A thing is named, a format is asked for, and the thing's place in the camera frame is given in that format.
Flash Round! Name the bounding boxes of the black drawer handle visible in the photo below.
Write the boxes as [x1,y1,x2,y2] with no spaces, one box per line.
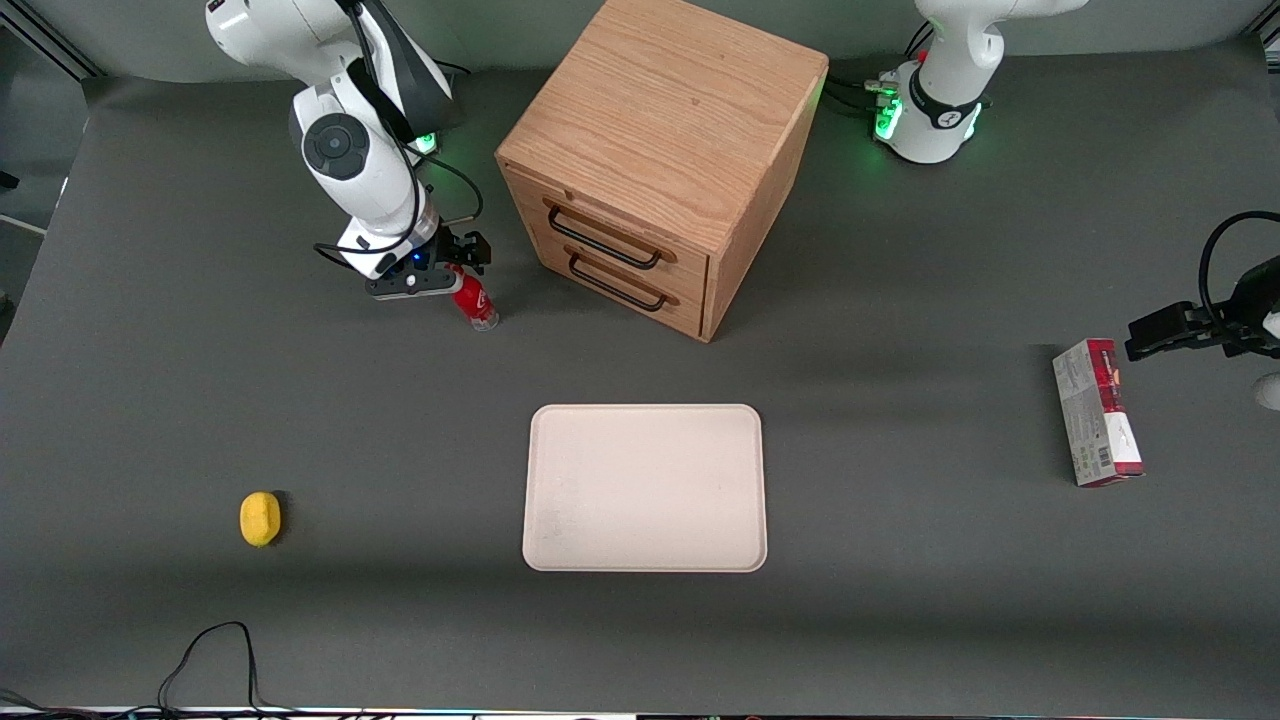
[545,200,664,271]
[568,250,668,313]

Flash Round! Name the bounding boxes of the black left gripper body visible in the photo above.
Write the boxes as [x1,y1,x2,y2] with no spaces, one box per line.
[1188,258,1280,359]

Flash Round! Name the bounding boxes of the red soda can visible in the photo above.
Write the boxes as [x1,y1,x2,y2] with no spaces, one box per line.
[452,265,500,332]

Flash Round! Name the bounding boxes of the aluminium frame rail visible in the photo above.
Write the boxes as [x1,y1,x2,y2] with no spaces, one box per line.
[0,0,106,81]

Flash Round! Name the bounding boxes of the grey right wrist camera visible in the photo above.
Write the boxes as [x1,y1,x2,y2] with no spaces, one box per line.
[365,268,461,301]

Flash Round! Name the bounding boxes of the yellow lemon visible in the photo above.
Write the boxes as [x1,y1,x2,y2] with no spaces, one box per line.
[240,491,282,548]

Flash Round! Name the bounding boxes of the cream rectangular tray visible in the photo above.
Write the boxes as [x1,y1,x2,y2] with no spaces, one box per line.
[522,403,769,574]

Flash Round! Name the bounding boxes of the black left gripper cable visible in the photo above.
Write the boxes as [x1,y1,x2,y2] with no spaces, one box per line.
[1198,210,1280,323]

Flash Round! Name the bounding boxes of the black left base cables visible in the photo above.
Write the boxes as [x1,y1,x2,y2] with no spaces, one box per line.
[825,20,936,121]

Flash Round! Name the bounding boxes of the black floor cable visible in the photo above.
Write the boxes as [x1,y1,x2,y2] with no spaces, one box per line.
[0,620,301,720]

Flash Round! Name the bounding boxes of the wooden drawer cabinet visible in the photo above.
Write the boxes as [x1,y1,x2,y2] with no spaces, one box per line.
[495,0,830,344]

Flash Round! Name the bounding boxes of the red and grey carton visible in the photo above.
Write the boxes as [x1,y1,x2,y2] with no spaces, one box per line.
[1052,338,1145,488]

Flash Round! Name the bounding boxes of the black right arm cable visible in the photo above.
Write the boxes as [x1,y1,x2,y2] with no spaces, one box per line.
[313,0,486,276]

